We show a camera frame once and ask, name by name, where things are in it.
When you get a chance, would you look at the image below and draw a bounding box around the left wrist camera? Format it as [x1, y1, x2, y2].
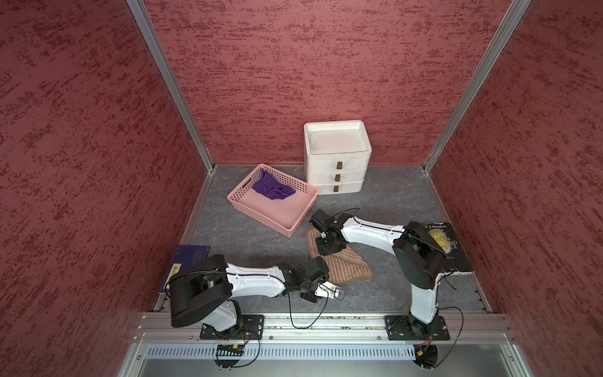
[314, 281, 345, 301]

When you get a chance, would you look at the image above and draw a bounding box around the white three-drawer organizer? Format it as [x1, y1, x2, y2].
[304, 120, 372, 196]

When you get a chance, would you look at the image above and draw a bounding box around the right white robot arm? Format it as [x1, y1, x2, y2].
[309, 210, 447, 339]

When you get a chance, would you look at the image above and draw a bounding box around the purple dishcloth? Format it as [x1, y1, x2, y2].
[252, 170, 296, 200]

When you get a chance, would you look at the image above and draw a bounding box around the dark blue book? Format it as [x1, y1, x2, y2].
[159, 245, 210, 294]

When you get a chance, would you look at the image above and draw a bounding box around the pink plastic basket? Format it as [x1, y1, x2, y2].
[228, 164, 319, 238]

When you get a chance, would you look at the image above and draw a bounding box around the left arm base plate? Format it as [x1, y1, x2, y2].
[199, 314, 265, 341]

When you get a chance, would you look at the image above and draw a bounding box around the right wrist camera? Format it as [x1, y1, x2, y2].
[309, 210, 335, 232]

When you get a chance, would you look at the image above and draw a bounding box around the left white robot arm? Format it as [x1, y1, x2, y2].
[164, 254, 343, 339]

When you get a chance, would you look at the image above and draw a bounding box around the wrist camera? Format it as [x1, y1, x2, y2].
[309, 210, 335, 232]
[314, 281, 345, 301]

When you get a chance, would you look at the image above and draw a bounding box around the aluminium corner post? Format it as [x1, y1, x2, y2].
[422, 0, 532, 176]
[127, 0, 215, 174]

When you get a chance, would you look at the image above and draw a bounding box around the left aluminium corner post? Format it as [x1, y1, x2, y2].
[127, 0, 215, 174]

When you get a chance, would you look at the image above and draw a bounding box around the right aluminium corner post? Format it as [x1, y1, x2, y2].
[422, 0, 532, 176]

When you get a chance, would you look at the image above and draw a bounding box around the black moon book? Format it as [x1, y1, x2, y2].
[422, 222, 474, 274]

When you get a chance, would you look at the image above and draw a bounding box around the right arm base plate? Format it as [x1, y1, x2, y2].
[385, 315, 451, 342]

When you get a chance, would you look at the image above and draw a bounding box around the striped beige dishcloth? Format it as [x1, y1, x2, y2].
[322, 246, 374, 286]

